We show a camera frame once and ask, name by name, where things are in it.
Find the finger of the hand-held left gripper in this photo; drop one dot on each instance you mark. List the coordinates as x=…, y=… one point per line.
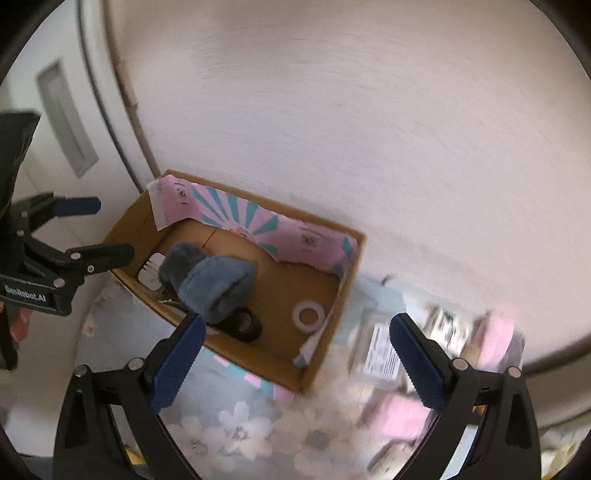
x=106, y=256
x=78, y=206

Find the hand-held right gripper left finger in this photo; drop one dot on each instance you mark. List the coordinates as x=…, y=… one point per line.
x=180, y=362

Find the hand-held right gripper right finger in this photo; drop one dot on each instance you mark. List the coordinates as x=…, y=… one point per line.
x=418, y=364

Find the clear plastic case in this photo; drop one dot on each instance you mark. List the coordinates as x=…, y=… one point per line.
x=378, y=346

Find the brown cardboard box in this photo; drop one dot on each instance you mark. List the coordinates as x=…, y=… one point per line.
x=277, y=286

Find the person's left hand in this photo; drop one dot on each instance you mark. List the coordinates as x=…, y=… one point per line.
x=19, y=325

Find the white cabinet door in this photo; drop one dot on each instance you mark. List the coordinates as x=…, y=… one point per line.
x=51, y=194

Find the black round object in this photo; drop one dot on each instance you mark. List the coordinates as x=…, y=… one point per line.
x=244, y=325

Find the dark grey fuzzy slipper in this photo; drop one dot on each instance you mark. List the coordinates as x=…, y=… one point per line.
x=182, y=263

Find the blue fuzzy slipper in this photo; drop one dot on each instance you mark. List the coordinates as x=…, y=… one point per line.
x=221, y=286

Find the floral bed sheet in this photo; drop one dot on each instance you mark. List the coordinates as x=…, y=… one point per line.
x=240, y=429

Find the brown wooden trim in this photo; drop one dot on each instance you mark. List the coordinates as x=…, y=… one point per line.
x=134, y=110

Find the white paper piece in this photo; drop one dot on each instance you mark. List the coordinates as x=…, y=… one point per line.
x=304, y=353

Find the pink printed paper liner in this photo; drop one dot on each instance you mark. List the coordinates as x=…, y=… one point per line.
x=221, y=207

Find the white tape roll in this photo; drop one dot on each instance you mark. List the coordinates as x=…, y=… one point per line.
x=298, y=319

